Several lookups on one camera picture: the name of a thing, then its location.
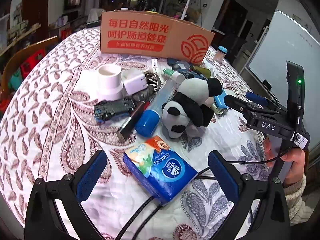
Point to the green white tube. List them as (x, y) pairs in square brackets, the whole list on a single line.
[(172, 74)]

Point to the olive green tube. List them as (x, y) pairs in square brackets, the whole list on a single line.
[(203, 71)]

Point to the whiteboard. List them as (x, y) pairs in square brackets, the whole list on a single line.
[(287, 45)]

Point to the blue tissue pack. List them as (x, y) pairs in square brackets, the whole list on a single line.
[(162, 172)]

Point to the red plastic stool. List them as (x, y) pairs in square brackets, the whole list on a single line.
[(32, 60)]

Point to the person's right forearm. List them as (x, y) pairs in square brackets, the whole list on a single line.
[(297, 197)]

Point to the wooden chair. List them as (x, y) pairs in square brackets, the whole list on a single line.
[(15, 62)]

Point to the wooden workbench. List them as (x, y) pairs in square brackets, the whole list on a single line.
[(22, 33)]

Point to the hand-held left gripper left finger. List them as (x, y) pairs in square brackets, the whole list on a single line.
[(92, 177)]

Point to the white plastic pipe fitting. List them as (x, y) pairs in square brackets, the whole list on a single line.
[(110, 82)]

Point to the toothpick holder blue lid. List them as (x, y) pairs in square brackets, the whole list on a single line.
[(220, 55)]

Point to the clear tube blue cap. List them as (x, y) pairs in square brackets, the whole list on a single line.
[(147, 122)]

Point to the metal sink strainer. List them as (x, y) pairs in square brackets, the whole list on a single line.
[(153, 81)]

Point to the black remote control red button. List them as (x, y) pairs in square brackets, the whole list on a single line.
[(187, 72)]

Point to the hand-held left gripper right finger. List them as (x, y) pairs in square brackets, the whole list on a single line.
[(222, 177)]

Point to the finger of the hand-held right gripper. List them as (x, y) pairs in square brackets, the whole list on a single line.
[(256, 98), (235, 102)]

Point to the white plastic clip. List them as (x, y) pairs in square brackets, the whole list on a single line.
[(154, 65)]

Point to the black toy car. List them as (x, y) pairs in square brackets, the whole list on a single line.
[(112, 107)]

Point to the paisley quilted tablecloth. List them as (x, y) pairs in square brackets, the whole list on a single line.
[(62, 142)]

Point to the panda plush toy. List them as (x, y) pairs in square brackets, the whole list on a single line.
[(190, 92)]

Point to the white charger adapter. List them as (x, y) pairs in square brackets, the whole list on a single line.
[(133, 81)]

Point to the printed cardboard box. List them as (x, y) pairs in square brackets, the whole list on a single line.
[(140, 35)]

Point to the black makeup brush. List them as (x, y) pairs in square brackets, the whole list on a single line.
[(130, 122)]

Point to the person's right hand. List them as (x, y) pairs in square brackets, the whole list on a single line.
[(296, 162)]

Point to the light blue plastic case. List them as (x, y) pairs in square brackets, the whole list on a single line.
[(220, 101)]

